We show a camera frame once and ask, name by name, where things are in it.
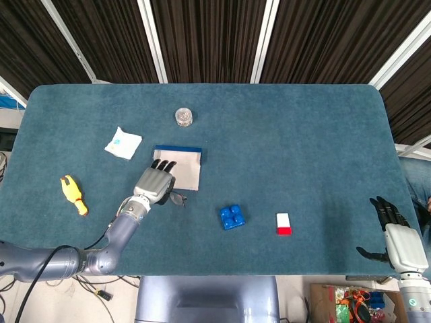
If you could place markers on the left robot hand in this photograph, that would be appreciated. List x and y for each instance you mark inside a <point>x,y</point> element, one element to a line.
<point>153,183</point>

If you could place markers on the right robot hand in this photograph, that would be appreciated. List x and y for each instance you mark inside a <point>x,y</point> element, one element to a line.
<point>405,249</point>

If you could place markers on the wire-frame eyeglasses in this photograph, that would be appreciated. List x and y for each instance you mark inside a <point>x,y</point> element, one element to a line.
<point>176,198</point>

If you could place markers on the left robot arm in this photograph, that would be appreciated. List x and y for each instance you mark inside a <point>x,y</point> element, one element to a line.
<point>124,228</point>

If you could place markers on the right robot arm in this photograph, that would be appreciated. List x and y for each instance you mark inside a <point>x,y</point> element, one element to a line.
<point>417,299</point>

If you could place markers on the cardboard box of toys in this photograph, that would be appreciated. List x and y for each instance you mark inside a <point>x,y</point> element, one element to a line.
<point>320,303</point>

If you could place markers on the white tissue packet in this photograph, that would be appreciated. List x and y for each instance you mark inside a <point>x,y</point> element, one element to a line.
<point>123,143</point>

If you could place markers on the small blue bin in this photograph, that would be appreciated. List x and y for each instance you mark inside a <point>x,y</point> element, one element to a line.
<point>376,300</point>

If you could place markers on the clear round plastic jar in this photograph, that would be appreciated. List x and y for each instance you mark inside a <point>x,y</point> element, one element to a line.
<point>184,117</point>

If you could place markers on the blue jeans leg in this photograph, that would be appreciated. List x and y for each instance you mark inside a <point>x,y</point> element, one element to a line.
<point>417,175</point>

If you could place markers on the yellow rubber chicken toy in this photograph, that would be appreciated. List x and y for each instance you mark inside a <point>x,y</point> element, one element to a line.
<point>71,193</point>

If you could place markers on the blue four-stud building block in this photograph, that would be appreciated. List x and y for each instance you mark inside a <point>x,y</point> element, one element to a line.
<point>232,218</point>

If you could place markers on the green packet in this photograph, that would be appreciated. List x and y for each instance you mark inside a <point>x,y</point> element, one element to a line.
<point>342,314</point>

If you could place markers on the teal table cloth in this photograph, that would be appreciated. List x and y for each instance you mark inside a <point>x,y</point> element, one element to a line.
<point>269,151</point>

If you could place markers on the small black floor device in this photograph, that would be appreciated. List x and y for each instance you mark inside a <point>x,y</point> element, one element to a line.
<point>105,296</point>

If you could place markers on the red and white eraser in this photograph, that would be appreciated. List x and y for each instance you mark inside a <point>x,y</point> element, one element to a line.
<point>283,222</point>

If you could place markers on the blue-grey robot torso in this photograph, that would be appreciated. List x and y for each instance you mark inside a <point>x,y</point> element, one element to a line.
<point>205,299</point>

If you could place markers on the dark brown pleated curtain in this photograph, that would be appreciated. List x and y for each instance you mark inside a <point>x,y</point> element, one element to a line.
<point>208,37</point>

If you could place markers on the blue plastic sheet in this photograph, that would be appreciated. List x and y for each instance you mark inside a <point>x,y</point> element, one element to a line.
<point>10,101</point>

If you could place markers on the white frame rail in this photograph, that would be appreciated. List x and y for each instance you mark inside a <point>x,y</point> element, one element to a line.
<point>414,149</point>

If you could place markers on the white frame post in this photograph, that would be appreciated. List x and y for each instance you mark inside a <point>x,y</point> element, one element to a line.
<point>264,37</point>
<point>151,37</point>
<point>400,50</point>
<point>67,37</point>
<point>13,91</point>

